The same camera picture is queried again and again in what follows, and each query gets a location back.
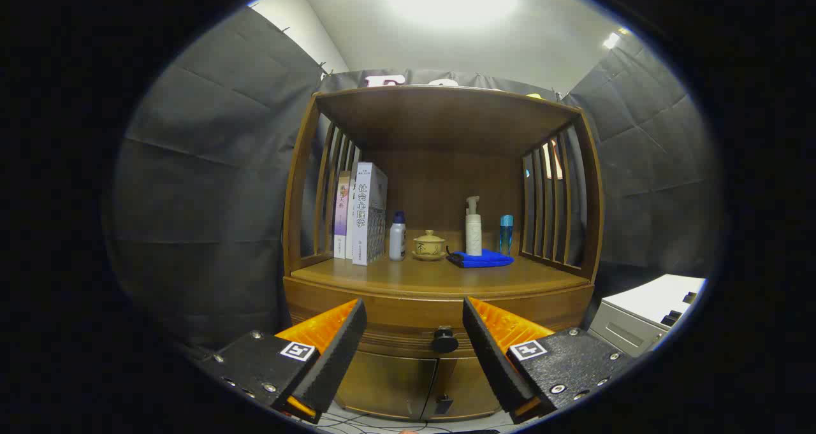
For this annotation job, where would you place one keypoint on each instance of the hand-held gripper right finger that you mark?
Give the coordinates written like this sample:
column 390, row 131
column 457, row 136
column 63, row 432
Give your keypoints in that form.
column 494, row 357

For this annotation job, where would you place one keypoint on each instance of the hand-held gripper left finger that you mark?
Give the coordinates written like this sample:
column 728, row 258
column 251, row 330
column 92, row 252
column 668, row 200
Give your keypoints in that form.
column 338, row 351

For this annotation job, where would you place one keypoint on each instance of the black drawer knob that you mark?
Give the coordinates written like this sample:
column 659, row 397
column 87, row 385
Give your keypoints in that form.
column 444, row 341

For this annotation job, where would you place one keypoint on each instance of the curved wooden drawer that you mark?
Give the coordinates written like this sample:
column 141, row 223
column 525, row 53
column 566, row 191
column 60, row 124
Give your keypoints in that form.
column 408, row 313

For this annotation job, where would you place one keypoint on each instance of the wooden countertop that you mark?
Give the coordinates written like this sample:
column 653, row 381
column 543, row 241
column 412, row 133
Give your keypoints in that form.
column 446, row 274

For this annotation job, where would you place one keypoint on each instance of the brown wooden cabinet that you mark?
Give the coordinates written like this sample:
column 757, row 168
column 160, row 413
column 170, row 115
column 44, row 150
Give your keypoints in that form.
column 440, row 122

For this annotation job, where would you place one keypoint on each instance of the folded blue cloth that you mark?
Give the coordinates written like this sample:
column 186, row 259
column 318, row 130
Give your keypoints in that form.
column 481, row 259

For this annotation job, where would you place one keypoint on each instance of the clear blue bottle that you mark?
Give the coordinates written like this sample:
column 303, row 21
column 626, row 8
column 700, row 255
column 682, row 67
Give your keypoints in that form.
column 506, row 236

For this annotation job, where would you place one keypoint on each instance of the white bottle with blue cap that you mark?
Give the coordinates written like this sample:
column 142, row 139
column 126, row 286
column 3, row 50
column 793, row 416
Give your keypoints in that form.
column 397, row 239

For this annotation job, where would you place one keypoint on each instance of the yellow lidded tea bowl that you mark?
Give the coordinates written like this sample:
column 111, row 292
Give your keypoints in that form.
column 429, row 246

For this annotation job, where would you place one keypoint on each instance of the white pump bottle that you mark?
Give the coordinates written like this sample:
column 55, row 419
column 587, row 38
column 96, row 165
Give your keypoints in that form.
column 473, row 230

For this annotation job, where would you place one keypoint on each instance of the thin pink book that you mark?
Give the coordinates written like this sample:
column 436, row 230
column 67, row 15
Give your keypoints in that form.
column 342, row 217

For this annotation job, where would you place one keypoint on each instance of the thick white book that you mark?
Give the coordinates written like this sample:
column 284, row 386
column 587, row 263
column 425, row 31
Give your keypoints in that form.
column 363, row 217

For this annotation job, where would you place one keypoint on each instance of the grey white appliance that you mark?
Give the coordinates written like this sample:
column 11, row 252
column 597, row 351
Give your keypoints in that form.
column 656, row 297

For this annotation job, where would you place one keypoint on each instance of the small ceiling light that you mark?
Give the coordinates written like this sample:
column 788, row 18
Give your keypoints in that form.
column 611, row 40

